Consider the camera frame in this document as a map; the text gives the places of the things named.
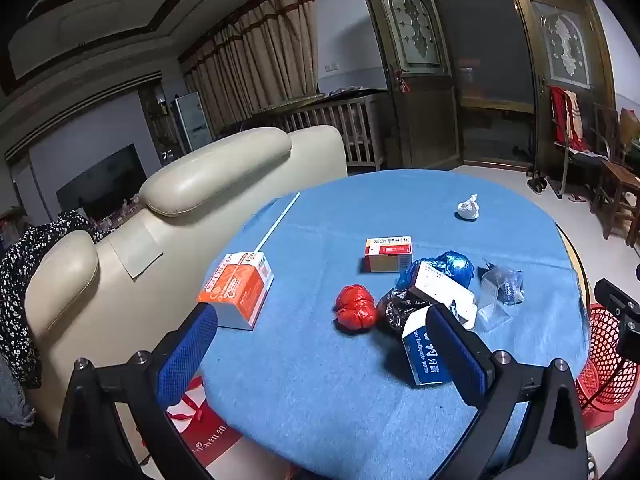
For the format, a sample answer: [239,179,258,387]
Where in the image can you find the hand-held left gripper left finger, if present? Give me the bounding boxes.
[54,304,221,480]

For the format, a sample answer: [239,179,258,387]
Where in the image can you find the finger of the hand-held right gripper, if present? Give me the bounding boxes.
[617,310,640,360]
[594,278,640,321]

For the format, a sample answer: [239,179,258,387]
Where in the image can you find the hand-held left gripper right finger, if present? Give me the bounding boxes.
[425,304,588,480]

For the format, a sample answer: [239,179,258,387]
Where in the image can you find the red plastic basket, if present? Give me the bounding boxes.
[574,302,640,413]

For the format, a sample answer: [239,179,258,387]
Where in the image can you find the blue and white toothpaste box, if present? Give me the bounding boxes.
[401,307,456,387]

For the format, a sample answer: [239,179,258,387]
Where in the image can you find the long white carton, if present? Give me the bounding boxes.
[409,260,478,328]

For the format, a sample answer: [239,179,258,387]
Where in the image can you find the black plastic bag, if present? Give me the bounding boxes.
[376,287,431,333]

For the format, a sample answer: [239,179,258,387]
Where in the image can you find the blue plastic bag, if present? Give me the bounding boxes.
[397,251,476,291]

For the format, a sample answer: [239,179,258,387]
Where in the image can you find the red and white medicine box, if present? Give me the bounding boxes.
[364,236,415,273]

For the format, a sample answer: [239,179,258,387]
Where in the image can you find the round wooden table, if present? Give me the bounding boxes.
[555,222,595,323]

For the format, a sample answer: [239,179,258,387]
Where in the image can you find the clear plastic packaging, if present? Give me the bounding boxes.
[475,260,526,333]

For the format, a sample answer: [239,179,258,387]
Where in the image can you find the red gift bag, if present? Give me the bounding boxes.
[165,375,246,473]

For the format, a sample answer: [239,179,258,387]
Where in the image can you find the orange and white box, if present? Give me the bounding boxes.
[198,251,275,331]

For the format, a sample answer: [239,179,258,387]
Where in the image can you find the red plastic bag ball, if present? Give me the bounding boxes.
[335,284,377,332]

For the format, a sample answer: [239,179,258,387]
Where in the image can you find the paper patch on sofa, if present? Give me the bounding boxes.
[107,220,163,278]

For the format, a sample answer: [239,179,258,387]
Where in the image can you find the dark wooden stool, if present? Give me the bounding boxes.
[595,160,640,246]

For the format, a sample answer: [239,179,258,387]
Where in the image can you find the crumpled white tissue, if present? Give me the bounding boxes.
[455,194,481,221]

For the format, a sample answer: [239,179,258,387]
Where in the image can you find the thin white stick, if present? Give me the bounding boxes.
[254,192,301,253]

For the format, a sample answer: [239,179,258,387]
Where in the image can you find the beige leather sofa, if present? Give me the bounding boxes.
[22,125,348,431]

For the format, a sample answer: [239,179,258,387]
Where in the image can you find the dark wooden chair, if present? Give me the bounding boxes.
[592,102,631,161]

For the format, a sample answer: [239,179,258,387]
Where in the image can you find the black floral cloth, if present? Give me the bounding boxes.
[0,210,108,391]

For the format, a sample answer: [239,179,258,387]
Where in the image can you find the red and beige cloth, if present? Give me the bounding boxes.
[550,86,593,153]

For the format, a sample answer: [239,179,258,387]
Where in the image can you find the flat screen television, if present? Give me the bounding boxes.
[55,143,148,216]

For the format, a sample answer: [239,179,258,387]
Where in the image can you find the wooden glass panel door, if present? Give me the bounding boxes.
[515,0,618,181]

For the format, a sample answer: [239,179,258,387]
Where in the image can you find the standing air conditioner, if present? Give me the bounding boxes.
[172,92,213,153]

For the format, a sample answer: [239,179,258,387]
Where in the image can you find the wooden door with red tassel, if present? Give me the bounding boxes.
[355,0,463,171]

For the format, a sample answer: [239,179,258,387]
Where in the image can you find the wooden crib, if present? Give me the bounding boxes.
[252,91,388,171]

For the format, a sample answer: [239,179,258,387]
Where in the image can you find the beige curtains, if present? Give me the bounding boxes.
[179,0,321,133]

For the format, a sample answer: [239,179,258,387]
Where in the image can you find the metal frame chair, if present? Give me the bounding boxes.
[547,85,611,198]

